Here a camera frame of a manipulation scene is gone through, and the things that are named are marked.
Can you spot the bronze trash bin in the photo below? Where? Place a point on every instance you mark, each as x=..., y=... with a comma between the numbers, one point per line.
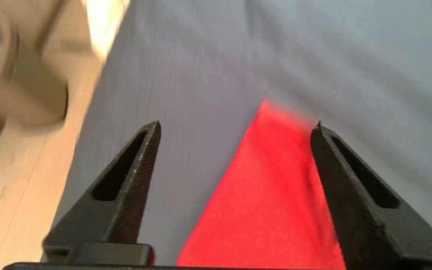
x=32, y=86

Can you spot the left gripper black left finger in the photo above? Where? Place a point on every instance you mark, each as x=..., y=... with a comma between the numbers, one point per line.
x=126, y=217

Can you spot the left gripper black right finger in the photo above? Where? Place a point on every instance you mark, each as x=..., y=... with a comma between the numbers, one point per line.
x=373, y=232

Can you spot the red t-shirt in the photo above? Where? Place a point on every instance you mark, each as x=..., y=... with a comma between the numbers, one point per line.
x=268, y=206

